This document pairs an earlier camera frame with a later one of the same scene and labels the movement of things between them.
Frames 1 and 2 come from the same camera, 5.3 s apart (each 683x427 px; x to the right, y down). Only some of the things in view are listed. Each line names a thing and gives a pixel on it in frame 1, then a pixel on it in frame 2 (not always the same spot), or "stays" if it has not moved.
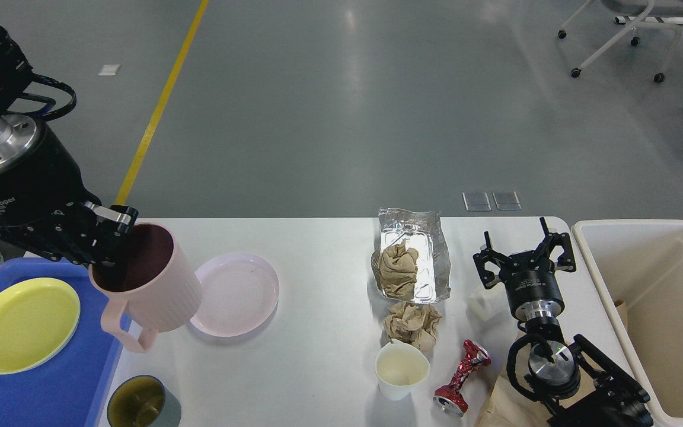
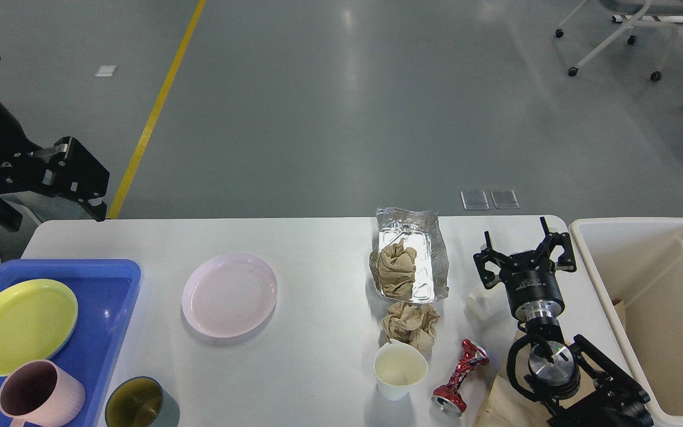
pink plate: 239,293 stays
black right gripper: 532,286 stays
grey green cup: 141,401 stays
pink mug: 161,287 -> 41,393
